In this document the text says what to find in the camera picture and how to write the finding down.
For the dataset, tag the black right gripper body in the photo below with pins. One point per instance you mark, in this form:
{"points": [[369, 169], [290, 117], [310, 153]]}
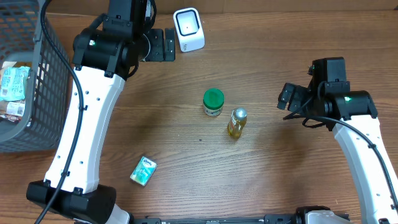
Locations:
{"points": [[301, 103]]}

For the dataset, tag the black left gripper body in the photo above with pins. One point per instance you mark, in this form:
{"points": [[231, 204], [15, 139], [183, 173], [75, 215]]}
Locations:
{"points": [[157, 45]]}

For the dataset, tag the yellow drink bottle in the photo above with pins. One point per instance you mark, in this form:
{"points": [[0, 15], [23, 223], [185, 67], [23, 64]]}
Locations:
{"points": [[237, 121]]}

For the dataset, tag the green lid jar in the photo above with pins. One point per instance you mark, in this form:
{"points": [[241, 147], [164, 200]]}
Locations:
{"points": [[213, 101]]}

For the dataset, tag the teal tissue pack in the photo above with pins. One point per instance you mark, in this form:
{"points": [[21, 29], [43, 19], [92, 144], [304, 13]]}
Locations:
{"points": [[143, 171]]}

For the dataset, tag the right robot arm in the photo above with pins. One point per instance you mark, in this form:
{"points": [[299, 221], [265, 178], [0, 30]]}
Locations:
{"points": [[352, 117]]}

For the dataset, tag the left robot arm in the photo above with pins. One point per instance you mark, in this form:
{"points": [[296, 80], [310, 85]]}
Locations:
{"points": [[106, 54]]}

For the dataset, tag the white barcode scanner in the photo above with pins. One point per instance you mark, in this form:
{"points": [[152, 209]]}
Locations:
{"points": [[189, 29]]}

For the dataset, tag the grey plastic mesh basket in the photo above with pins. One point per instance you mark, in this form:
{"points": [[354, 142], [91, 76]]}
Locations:
{"points": [[47, 84]]}

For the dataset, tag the teal snack packet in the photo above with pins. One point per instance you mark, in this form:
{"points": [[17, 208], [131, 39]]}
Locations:
{"points": [[14, 83]]}

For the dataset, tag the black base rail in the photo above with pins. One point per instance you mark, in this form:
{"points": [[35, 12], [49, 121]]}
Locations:
{"points": [[267, 219]]}

